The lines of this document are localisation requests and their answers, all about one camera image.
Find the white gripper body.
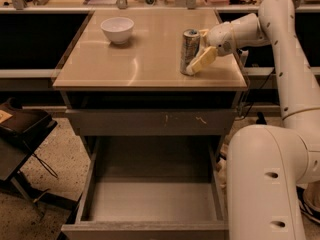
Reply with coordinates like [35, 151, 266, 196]
[206, 22, 237, 57]

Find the silver redbull can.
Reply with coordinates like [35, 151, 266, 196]
[180, 29, 200, 75]

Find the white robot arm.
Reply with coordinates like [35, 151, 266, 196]
[186, 0, 320, 240]

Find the grey drawer cabinet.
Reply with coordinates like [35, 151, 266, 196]
[52, 8, 250, 240]

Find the closed grey middle drawer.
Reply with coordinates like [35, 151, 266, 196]
[66, 109, 235, 136]

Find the open grey bottom drawer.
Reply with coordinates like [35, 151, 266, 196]
[62, 136, 229, 240]

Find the black wheeled stand leg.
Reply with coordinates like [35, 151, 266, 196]
[256, 112, 267, 125]

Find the white ceramic bowl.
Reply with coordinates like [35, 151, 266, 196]
[100, 17, 134, 44]

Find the black and white sneaker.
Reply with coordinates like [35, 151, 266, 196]
[297, 187, 320, 224]

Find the dark side table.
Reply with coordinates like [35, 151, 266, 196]
[0, 98, 77, 216]

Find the black power cable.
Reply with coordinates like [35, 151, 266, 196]
[234, 68, 276, 122]

